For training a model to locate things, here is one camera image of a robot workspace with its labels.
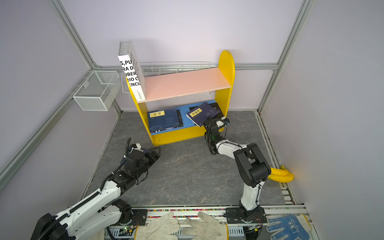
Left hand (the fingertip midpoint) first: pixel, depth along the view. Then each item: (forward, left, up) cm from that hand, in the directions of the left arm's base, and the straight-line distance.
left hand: (158, 153), depth 82 cm
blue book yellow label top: (+25, -24, +3) cm, 35 cm away
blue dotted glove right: (-38, -67, -13) cm, 77 cm away
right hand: (+21, -29, +4) cm, 36 cm away
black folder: (+33, -37, +2) cm, 50 cm away
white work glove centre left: (-33, -3, -12) cm, 36 cm away
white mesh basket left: (+44, +41, +12) cm, 61 cm away
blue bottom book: (+21, -3, +5) cm, 22 cm away
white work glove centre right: (-35, -23, -13) cm, 44 cm away
